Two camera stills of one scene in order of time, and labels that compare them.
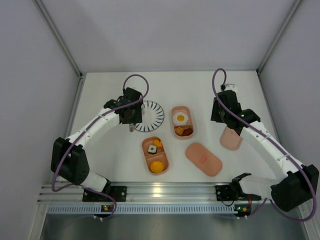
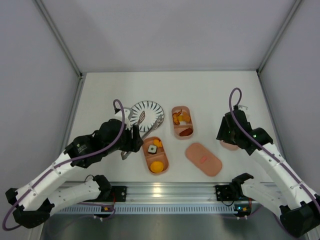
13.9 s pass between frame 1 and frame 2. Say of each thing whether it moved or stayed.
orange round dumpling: stayed
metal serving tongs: moved
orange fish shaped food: stayed
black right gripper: moved
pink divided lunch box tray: stayed
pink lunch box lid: stayed
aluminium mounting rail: stayed
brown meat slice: stayed
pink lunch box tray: stayed
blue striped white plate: stayed
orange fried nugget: moved
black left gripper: moved
